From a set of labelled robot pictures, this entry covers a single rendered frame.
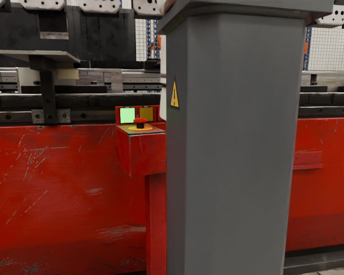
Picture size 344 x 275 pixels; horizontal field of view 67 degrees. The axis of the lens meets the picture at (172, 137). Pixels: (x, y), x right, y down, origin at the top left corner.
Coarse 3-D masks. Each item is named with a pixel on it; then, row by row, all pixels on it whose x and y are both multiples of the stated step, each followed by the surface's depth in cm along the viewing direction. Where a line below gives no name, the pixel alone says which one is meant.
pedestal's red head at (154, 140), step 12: (120, 108) 80; (156, 108) 85; (156, 120) 86; (120, 132) 76; (132, 132) 68; (144, 132) 69; (156, 132) 70; (120, 144) 77; (132, 144) 68; (144, 144) 69; (156, 144) 71; (120, 156) 78; (132, 156) 68; (144, 156) 70; (156, 156) 71; (132, 168) 69; (144, 168) 70; (156, 168) 72
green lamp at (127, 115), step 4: (128, 108) 81; (132, 108) 82; (124, 112) 81; (128, 112) 81; (132, 112) 82; (124, 116) 81; (128, 116) 82; (132, 116) 82; (124, 120) 81; (128, 120) 82; (132, 120) 82
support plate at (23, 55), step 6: (6, 54) 74; (12, 54) 74; (18, 54) 74; (24, 54) 74; (30, 54) 74; (36, 54) 74; (42, 54) 74; (48, 54) 75; (54, 54) 75; (60, 54) 75; (66, 54) 76; (24, 60) 90; (60, 60) 90; (66, 60) 90; (72, 60) 90; (78, 60) 96
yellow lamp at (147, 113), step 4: (140, 108) 83; (144, 108) 83; (148, 108) 84; (152, 108) 84; (140, 112) 83; (144, 112) 84; (148, 112) 84; (152, 112) 85; (140, 116) 83; (144, 116) 84; (148, 116) 84; (152, 116) 85; (148, 120) 85; (152, 120) 85
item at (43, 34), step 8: (40, 16) 96; (48, 16) 96; (56, 16) 97; (64, 16) 98; (40, 24) 96; (48, 24) 97; (56, 24) 97; (64, 24) 98; (40, 32) 97; (48, 32) 98; (56, 32) 98; (64, 32) 99
